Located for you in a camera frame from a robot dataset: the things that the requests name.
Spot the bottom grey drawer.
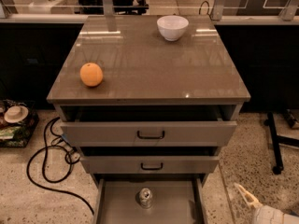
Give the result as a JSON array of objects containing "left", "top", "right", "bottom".
[{"left": 92, "top": 178, "right": 207, "bottom": 224}]

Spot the straw hat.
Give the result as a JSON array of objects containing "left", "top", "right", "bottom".
[{"left": 4, "top": 105, "right": 29, "bottom": 123}]

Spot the grey drawer cabinet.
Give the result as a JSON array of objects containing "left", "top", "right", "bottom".
[{"left": 46, "top": 14, "right": 251, "bottom": 224}]

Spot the black floor cable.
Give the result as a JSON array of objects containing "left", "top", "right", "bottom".
[{"left": 25, "top": 117, "right": 95, "bottom": 216}]

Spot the black middle drawer handle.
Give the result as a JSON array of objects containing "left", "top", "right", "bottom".
[{"left": 140, "top": 162, "right": 164, "bottom": 171}]

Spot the black top drawer handle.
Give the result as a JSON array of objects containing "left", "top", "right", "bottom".
[{"left": 136, "top": 131, "right": 165, "bottom": 140}]

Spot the black drawer handle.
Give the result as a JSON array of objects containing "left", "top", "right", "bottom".
[
  {"left": 140, "top": 162, "right": 164, "bottom": 171},
  {"left": 136, "top": 131, "right": 165, "bottom": 140}
]

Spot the black wheeled stand base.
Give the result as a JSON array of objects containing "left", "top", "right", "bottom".
[{"left": 263, "top": 112, "right": 299, "bottom": 175}]

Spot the white ceramic bowl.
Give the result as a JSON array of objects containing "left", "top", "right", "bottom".
[{"left": 157, "top": 15, "right": 189, "bottom": 41}]

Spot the grey drawer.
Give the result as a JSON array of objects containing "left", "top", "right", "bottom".
[
  {"left": 62, "top": 105, "right": 236, "bottom": 147},
  {"left": 80, "top": 147, "right": 219, "bottom": 175},
  {"left": 92, "top": 178, "right": 207, "bottom": 224}
]

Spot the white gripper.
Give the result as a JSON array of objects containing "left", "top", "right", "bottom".
[{"left": 234, "top": 183, "right": 299, "bottom": 224}]

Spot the middle grey drawer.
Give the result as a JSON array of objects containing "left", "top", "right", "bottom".
[{"left": 80, "top": 147, "right": 219, "bottom": 175}]

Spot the orange fruit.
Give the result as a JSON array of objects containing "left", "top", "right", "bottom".
[{"left": 79, "top": 63, "right": 104, "bottom": 87}]

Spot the top grey drawer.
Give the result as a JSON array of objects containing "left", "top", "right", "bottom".
[{"left": 62, "top": 105, "right": 236, "bottom": 147}]

